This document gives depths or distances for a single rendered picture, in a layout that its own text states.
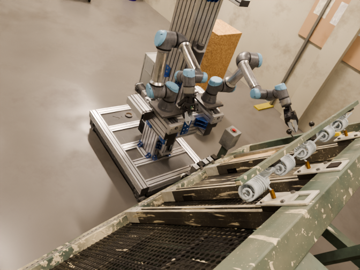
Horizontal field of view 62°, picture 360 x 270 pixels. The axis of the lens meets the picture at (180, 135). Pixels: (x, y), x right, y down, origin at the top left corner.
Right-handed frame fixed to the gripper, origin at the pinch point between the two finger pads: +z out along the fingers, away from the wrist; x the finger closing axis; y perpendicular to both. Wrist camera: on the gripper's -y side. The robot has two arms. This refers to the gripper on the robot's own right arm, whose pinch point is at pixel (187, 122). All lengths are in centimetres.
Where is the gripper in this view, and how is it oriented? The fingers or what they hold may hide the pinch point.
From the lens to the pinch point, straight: 200.7
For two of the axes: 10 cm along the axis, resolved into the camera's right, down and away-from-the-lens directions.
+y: 6.1, 2.3, -7.6
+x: 7.9, -2.0, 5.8
